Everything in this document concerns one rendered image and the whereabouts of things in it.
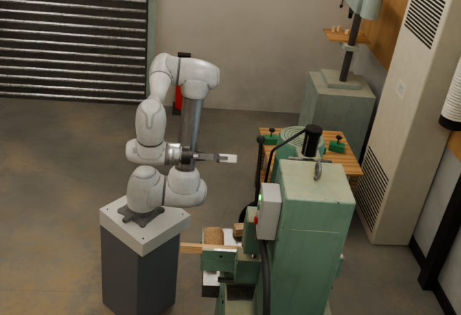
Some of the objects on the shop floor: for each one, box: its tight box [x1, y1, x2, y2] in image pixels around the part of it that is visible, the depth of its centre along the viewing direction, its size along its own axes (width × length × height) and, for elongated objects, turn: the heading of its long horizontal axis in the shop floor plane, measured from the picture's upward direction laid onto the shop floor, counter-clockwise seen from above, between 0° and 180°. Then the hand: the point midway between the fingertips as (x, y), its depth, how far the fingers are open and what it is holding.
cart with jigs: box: [255, 126, 364, 196], centre depth 387 cm, size 66×57×64 cm
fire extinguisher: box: [172, 52, 191, 115], centre depth 500 cm, size 18×19×60 cm
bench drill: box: [298, 0, 385, 162], centre depth 432 cm, size 48×62×158 cm
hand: (232, 158), depth 206 cm, fingers open, 13 cm apart
